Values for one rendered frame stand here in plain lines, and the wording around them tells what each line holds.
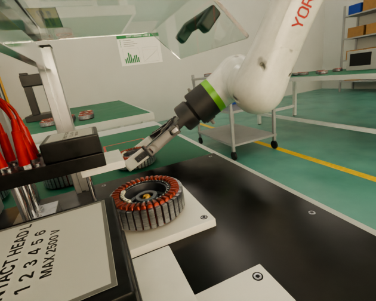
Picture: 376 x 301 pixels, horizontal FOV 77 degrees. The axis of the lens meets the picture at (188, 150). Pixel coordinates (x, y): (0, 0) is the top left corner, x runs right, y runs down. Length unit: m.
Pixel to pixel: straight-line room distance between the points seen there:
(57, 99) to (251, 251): 0.42
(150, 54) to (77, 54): 1.44
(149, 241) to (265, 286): 0.14
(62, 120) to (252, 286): 0.42
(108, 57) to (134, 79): 0.65
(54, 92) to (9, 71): 5.05
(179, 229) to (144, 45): 5.37
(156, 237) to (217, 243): 0.08
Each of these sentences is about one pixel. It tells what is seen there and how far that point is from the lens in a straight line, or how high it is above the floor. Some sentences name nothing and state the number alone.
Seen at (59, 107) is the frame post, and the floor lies 0.94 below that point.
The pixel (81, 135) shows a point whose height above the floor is 0.92.
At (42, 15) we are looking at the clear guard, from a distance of 0.36.
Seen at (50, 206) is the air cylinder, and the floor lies 0.82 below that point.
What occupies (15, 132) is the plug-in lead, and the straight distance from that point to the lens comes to 0.31.
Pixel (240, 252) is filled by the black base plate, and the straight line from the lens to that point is 0.31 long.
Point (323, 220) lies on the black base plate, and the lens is 0.37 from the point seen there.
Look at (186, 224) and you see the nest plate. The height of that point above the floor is 0.78.
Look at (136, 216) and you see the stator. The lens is 0.32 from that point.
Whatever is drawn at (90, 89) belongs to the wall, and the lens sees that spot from 5.41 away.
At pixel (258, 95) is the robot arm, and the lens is 0.48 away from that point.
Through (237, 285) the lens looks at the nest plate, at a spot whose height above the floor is 0.78.
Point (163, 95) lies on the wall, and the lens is 5.65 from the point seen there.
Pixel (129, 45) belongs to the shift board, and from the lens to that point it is 5.55.
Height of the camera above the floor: 0.97
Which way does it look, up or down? 18 degrees down
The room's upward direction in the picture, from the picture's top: 8 degrees counter-clockwise
